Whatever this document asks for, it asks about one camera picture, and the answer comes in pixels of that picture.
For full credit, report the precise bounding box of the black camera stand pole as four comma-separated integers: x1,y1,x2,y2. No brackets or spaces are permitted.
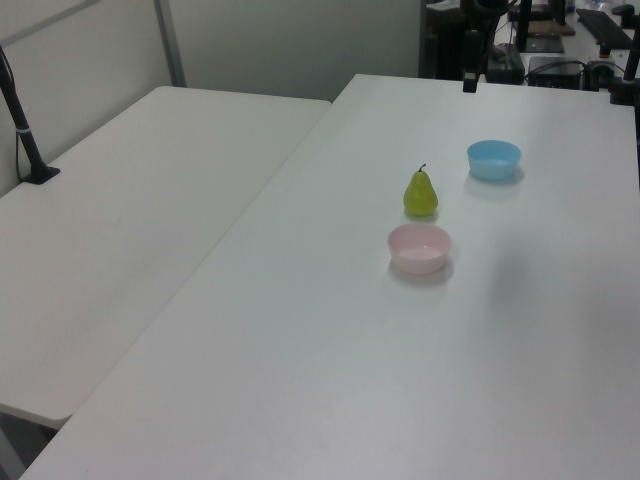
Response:
0,44,62,186

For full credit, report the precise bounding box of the green pear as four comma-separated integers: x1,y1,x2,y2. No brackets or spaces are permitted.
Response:
403,163,440,218

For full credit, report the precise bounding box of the silver grey gripper body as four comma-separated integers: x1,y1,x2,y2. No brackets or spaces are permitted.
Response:
459,0,507,32

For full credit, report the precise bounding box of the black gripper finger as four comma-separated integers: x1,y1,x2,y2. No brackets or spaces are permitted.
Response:
480,27,497,77
462,28,482,94

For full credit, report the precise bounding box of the grey metal partition post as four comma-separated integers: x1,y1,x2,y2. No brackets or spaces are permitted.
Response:
152,0,188,89

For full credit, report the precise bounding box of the white side table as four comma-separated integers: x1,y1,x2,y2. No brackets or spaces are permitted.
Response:
0,85,334,430

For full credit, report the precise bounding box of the black electronics box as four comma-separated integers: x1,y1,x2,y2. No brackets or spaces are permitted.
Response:
527,55,586,89

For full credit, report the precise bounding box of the pink plastic bowl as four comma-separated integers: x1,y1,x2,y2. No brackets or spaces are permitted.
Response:
387,223,453,276

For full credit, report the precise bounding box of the black vertical pole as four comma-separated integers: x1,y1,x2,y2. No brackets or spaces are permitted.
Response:
515,0,533,53

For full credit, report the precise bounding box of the light blue plastic bowl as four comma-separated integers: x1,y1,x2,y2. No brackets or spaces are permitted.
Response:
466,139,522,182

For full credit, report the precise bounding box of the brown wooden board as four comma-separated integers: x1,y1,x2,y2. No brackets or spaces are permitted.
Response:
528,18,576,37

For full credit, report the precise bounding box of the black keyboard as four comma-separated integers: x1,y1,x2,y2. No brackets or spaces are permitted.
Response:
575,7,634,50

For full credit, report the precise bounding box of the green and black device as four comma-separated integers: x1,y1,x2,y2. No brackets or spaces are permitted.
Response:
487,43,525,84

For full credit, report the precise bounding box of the black clamp stand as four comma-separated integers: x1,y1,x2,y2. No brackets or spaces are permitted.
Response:
607,37,640,107

